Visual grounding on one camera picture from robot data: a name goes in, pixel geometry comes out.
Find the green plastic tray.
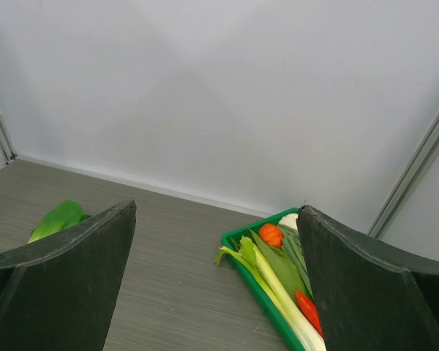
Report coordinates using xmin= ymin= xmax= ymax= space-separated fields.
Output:
xmin=220 ymin=208 xmax=305 ymax=351

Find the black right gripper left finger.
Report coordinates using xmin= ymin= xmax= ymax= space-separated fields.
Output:
xmin=0 ymin=200 xmax=136 ymax=350

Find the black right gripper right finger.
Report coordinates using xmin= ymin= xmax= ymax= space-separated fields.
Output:
xmin=297 ymin=205 xmax=439 ymax=350

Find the white radish toy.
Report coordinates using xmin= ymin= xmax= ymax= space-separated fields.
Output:
xmin=279 ymin=213 xmax=299 ymax=231

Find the green long beans bundle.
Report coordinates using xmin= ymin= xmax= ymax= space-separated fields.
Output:
xmin=277 ymin=224 xmax=313 ymax=300

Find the orange pumpkin toy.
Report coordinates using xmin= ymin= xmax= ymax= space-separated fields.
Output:
xmin=258 ymin=223 xmax=284 ymax=249

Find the green bok choy toy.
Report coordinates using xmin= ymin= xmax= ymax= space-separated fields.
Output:
xmin=28 ymin=200 xmax=91 ymax=244

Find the red chili pepper toy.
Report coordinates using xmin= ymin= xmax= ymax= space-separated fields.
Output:
xmin=295 ymin=290 xmax=323 ymax=336

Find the pale green leek toy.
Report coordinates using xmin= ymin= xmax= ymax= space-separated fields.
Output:
xmin=215 ymin=236 xmax=326 ymax=350

